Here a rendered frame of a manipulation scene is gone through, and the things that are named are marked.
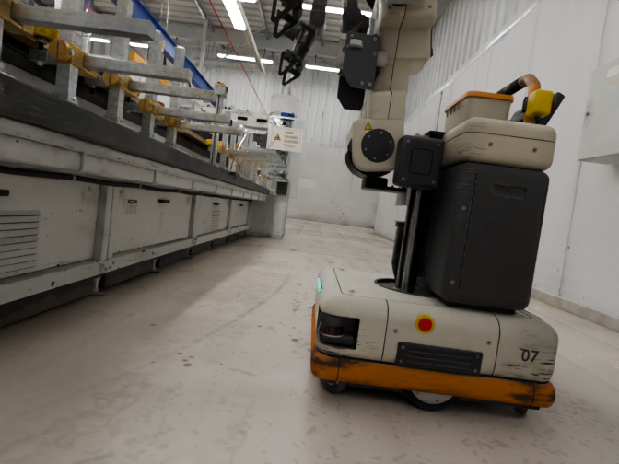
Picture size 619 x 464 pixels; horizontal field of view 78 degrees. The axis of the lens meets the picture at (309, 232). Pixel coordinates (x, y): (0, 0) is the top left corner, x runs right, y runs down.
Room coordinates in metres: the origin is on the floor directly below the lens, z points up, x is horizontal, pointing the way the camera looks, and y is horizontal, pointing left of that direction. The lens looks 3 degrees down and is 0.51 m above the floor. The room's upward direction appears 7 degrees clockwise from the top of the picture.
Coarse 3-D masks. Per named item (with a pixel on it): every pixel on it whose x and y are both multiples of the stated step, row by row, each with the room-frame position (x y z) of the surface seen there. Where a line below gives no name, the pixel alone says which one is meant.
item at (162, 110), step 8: (128, 104) 1.56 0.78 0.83; (136, 104) 1.56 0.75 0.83; (128, 112) 1.57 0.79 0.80; (160, 112) 1.56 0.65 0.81; (168, 112) 1.56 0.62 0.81; (176, 112) 1.56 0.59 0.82; (184, 112) 1.56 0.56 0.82; (192, 112) 1.56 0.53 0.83; (200, 112) 1.56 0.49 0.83; (208, 112) 1.56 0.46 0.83; (200, 120) 1.58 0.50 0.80; (208, 120) 1.56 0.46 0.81; (216, 120) 1.56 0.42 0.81; (224, 120) 1.56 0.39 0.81
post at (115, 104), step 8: (120, 0) 1.27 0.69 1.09; (128, 0) 1.27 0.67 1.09; (120, 8) 1.27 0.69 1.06; (128, 8) 1.27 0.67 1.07; (120, 16) 1.27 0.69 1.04; (128, 16) 1.28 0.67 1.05; (120, 40) 1.27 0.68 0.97; (128, 40) 1.29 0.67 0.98; (112, 48) 1.27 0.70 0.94; (120, 48) 1.27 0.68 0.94; (128, 48) 1.30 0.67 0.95; (112, 56) 1.27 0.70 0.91; (120, 56) 1.27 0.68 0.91; (112, 88) 1.27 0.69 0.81; (120, 88) 1.27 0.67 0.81; (112, 96) 1.27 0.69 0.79; (120, 96) 1.28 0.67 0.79; (112, 104) 1.27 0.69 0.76; (120, 104) 1.28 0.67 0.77; (112, 112) 1.27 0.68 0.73; (120, 112) 1.29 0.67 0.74
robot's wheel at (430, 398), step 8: (408, 392) 1.02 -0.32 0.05; (416, 392) 1.01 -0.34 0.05; (424, 392) 1.01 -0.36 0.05; (416, 400) 1.02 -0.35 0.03; (424, 400) 1.01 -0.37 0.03; (432, 400) 1.01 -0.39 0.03; (440, 400) 1.01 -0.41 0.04; (448, 400) 1.02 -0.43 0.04; (456, 400) 1.02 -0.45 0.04; (424, 408) 1.02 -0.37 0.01; (432, 408) 1.02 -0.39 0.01; (440, 408) 1.02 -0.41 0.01
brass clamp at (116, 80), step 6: (108, 78) 1.24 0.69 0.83; (114, 78) 1.24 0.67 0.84; (120, 78) 1.25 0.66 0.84; (126, 78) 1.29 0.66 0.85; (108, 84) 1.26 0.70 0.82; (114, 84) 1.24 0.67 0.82; (120, 84) 1.26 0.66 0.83; (126, 84) 1.29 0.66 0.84; (126, 90) 1.30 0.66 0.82; (132, 96) 1.36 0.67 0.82
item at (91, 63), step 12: (36, 60) 1.06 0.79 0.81; (48, 60) 1.06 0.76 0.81; (84, 60) 1.06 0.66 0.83; (96, 60) 1.06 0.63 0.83; (108, 60) 1.06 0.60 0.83; (120, 60) 1.06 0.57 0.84; (108, 72) 1.08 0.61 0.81; (120, 72) 1.07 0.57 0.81; (132, 72) 1.06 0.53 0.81; (144, 72) 1.06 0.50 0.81; (156, 72) 1.06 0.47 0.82; (168, 72) 1.06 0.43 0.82; (180, 72) 1.06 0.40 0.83; (192, 72) 1.08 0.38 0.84
